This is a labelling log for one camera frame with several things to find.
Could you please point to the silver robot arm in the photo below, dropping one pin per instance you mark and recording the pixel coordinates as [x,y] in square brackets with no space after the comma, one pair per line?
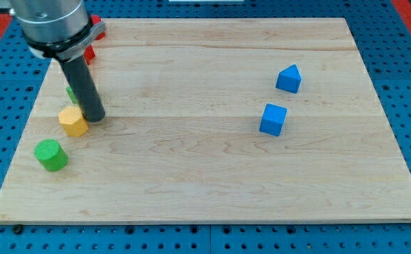
[58,29]

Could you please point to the blue cube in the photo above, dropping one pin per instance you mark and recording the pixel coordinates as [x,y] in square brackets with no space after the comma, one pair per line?
[273,119]

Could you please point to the wooden board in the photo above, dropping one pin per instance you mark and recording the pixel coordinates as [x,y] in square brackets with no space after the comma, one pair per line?
[180,143]

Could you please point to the blue triangular prism block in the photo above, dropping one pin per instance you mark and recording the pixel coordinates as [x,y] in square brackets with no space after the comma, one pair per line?
[289,79]

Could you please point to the yellow hexagon block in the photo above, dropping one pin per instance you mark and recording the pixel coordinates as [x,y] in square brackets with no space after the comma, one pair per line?
[72,121]

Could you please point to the red block lower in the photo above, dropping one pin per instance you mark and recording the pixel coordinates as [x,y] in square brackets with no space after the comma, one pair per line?
[89,54]

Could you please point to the red block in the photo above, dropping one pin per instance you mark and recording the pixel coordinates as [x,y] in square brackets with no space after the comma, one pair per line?
[89,54]
[98,28]

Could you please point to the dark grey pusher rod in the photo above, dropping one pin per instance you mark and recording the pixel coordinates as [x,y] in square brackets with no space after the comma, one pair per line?
[81,82]

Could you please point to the small green block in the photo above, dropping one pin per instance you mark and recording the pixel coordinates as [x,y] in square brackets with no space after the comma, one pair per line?
[71,95]

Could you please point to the red block upper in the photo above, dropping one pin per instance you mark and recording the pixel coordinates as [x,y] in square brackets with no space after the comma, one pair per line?
[98,28]

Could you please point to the green cylinder block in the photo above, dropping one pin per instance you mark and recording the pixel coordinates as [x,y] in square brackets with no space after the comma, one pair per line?
[51,155]

